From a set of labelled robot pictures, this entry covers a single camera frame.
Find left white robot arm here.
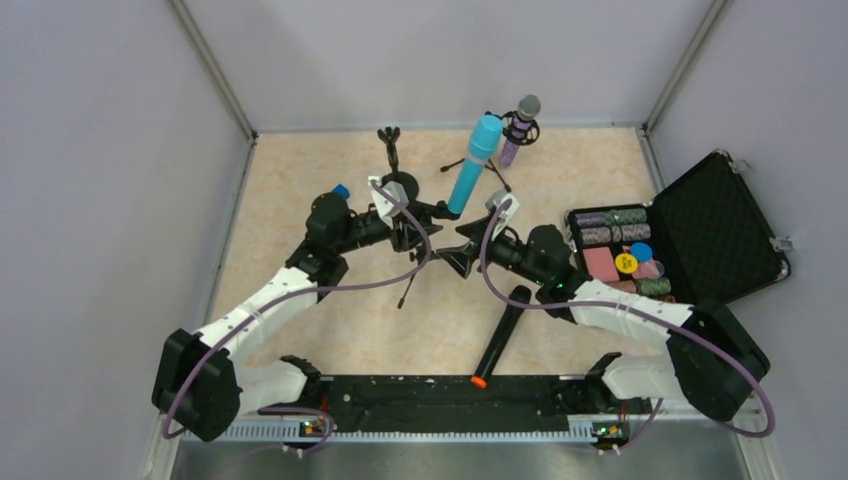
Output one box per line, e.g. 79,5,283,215
152,182,451,442

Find purple glitter microphone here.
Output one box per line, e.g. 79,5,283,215
498,94,541,168

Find tripod stand with shock mount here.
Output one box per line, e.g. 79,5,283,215
440,109,540,194

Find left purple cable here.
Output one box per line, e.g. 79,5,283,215
160,178,435,458

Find black microphone orange end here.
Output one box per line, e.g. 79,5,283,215
470,286,531,389

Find open black carrying case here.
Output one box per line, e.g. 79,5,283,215
564,149,792,304

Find poker chip stacks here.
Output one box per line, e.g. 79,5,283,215
566,207,675,302

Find yellow round chip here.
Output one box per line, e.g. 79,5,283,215
614,253,639,275

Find round base clamp stand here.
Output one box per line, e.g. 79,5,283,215
377,126,420,201

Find purple cable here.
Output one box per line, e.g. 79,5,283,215
478,198,778,456
160,178,435,458

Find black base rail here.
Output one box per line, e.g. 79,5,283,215
259,375,652,442

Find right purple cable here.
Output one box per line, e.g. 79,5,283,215
478,198,778,456

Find blue toy brick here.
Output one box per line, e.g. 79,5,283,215
331,184,351,200

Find blue round chip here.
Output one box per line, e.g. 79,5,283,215
630,242,654,263

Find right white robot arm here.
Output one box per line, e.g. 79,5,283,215
436,217,776,423

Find tripod stand with clip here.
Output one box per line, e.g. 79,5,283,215
390,201,460,271

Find pink block in case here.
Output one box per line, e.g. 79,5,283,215
583,247,620,283

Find blue plastic tube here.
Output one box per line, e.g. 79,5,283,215
447,113,503,215

